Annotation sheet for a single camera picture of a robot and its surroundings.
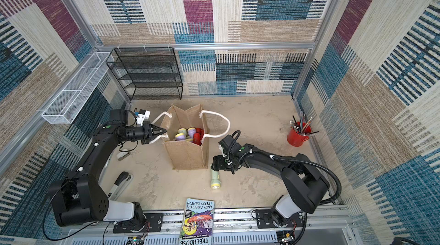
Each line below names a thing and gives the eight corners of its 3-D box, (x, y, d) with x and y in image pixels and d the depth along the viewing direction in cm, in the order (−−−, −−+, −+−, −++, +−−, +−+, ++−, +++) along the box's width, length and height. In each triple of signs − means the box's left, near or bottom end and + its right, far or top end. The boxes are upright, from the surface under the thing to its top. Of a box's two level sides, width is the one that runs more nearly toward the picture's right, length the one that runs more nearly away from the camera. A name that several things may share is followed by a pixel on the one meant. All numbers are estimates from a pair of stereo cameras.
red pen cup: (294, 152, 96) (305, 136, 84) (282, 142, 100) (291, 126, 88) (305, 141, 101) (317, 125, 88) (293, 132, 105) (303, 115, 92)
